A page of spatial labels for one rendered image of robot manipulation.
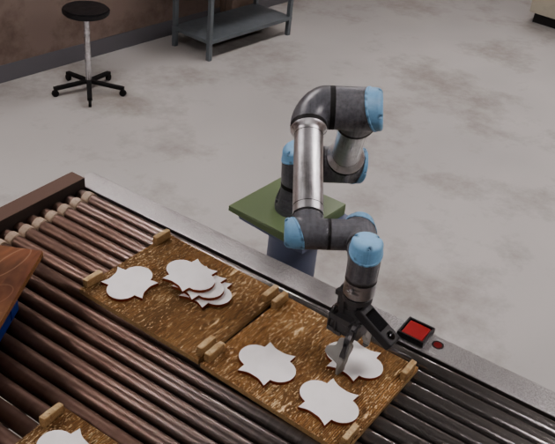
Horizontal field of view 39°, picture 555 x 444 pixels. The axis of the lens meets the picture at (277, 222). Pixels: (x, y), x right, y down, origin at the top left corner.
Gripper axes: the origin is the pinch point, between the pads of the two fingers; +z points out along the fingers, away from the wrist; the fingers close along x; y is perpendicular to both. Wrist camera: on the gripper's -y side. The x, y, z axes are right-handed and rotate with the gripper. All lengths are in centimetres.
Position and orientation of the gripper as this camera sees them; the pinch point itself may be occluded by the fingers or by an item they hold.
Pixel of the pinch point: (353, 360)
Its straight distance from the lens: 197.7
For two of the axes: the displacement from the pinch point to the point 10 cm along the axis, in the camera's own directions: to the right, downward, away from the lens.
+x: -6.0, 4.0, -7.0
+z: -0.9, 8.3, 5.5
